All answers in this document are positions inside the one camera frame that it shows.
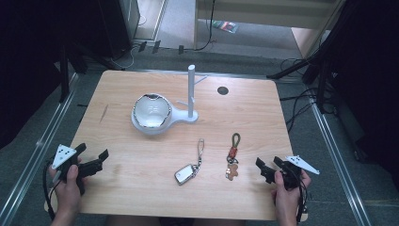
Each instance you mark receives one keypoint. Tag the person's left hand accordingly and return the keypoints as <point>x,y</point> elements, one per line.
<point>67,194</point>

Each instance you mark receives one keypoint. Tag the person's right hand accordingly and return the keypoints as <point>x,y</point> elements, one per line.
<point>288,201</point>

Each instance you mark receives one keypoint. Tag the black cabinet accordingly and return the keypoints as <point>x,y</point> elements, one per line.
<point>120,25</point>

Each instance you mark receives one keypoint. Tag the aluminium floor rail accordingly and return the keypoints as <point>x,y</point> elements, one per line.
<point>40,144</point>
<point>338,163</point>

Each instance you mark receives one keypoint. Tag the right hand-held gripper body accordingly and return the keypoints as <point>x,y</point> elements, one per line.
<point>293,175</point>

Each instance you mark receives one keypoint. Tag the round dark table grommet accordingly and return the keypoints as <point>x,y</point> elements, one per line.
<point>222,90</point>

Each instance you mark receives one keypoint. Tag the white key stand with tray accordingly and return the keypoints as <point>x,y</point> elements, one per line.
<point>190,94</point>

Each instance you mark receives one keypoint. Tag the white bowl with chrome rim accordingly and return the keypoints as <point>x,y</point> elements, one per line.
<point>152,110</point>

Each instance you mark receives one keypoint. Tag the light wooden desk frame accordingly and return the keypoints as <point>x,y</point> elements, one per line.
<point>251,14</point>

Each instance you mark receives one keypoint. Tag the colourful packet on floor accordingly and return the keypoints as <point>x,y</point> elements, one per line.
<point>226,26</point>

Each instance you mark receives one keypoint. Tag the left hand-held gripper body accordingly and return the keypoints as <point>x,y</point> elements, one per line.
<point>63,153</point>

